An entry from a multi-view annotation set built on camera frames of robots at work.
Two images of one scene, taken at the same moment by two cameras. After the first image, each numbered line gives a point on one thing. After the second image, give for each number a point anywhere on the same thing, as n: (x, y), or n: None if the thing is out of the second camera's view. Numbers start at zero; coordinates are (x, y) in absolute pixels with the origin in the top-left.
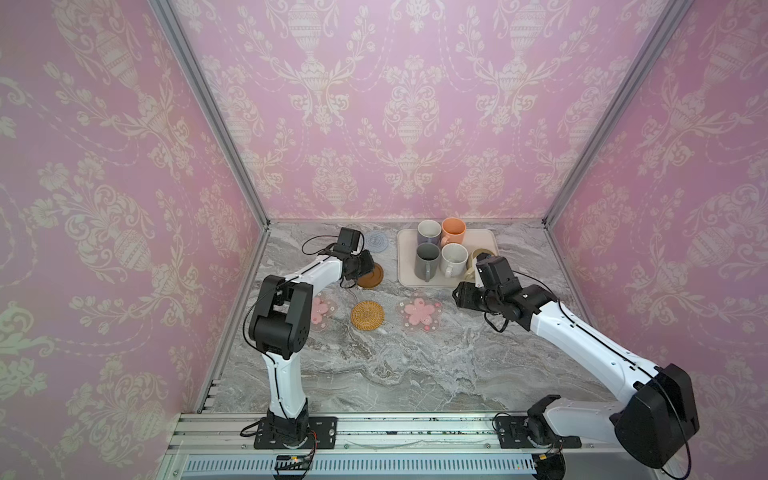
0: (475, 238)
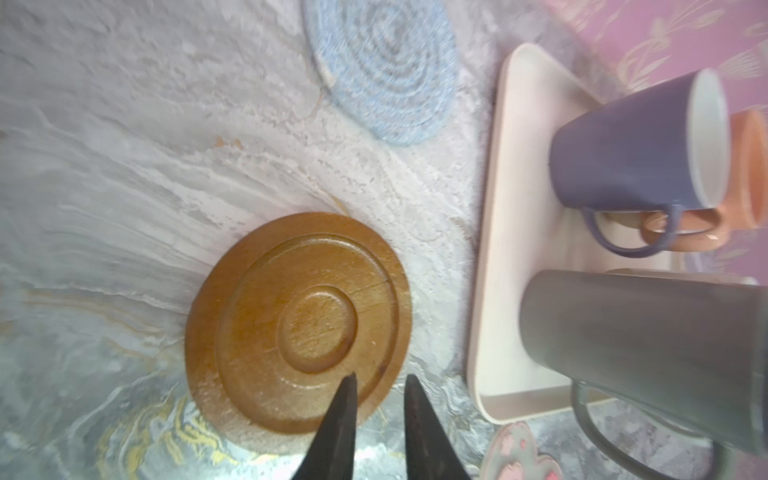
0: (526, 232)
